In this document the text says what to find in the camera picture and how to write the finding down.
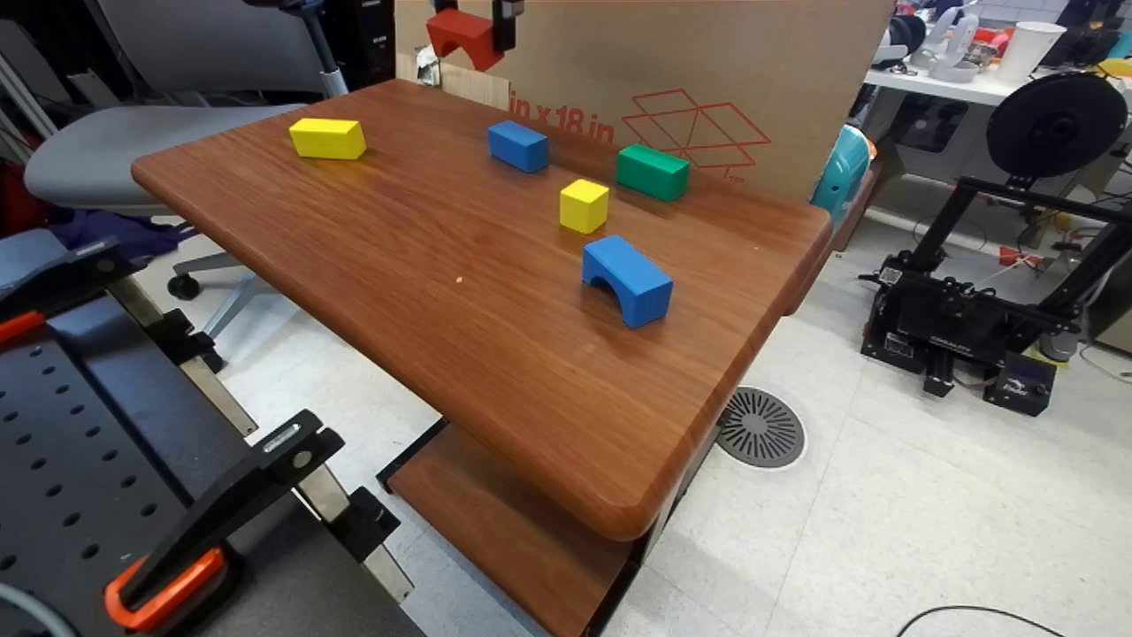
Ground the orange arch block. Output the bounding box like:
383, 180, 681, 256
424, 6, 508, 74

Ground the blue rectangular block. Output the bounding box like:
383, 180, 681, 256
484, 116, 552, 176

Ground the yellow rectangular block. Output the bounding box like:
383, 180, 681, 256
285, 114, 371, 163

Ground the yellow cube block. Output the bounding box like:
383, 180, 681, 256
555, 176, 614, 236

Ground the green rectangular block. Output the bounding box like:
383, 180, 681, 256
611, 142, 693, 204

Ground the blue arch block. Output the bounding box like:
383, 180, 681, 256
578, 229, 674, 334

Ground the white tag on cardboard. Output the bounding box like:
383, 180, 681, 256
411, 45, 447, 88

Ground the large cardboard box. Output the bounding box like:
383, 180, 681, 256
391, 0, 895, 204

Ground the grey office chair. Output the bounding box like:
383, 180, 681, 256
0, 0, 355, 337

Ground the teal plastic container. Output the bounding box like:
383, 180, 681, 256
805, 122, 877, 222

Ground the white background table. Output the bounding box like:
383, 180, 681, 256
858, 15, 1070, 114

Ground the round metal floor drain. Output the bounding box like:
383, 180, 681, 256
714, 386, 811, 470

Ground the wooden table base shelf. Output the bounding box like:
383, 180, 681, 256
374, 420, 651, 637

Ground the black filament spool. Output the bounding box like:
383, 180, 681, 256
983, 70, 1128, 186

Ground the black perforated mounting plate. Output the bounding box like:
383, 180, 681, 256
0, 294, 258, 637

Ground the black clamp with orange handle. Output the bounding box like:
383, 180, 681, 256
98, 407, 345, 637

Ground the black 3D printer frame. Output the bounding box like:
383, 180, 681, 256
855, 174, 1132, 419

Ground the black floor cable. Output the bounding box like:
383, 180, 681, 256
891, 601, 1068, 637

